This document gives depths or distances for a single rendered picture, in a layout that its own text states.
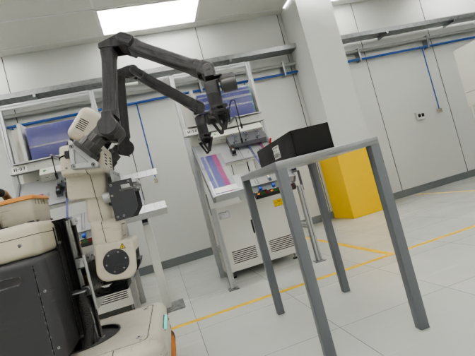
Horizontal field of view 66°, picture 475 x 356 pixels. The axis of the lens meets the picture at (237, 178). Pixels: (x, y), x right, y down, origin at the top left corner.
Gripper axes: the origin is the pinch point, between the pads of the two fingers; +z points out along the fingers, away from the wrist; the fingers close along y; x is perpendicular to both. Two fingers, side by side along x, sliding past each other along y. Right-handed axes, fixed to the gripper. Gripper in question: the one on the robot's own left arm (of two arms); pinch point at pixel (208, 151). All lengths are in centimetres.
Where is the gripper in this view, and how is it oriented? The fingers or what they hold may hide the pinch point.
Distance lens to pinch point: 201.0
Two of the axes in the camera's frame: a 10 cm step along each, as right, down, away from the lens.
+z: 2.5, 9.7, -0.3
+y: -1.9, 0.8, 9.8
